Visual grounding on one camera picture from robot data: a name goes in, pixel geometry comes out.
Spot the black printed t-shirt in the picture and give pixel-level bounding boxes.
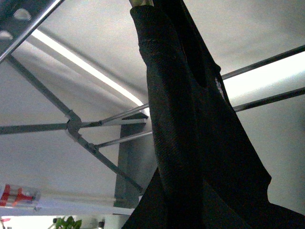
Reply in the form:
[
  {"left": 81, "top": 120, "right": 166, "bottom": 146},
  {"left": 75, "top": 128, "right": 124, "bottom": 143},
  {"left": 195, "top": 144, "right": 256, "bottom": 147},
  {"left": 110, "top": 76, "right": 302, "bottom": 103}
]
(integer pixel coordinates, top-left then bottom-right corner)
[{"left": 124, "top": 0, "right": 305, "bottom": 229}]

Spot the grey metal clothes rack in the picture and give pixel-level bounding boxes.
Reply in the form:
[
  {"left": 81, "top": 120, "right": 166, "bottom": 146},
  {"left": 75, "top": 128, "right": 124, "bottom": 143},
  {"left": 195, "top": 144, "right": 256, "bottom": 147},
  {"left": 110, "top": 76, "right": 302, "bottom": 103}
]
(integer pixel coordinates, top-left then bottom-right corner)
[{"left": 0, "top": 0, "right": 305, "bottom": 193}]

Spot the green potted plant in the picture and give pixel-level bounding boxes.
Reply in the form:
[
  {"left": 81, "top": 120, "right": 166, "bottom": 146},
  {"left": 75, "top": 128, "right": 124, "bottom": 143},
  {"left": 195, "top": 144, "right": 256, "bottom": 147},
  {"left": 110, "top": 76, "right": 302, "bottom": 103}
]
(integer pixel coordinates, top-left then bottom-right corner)
[{"left": 49, "top": 216, "right": 82, "bottom": 229}]

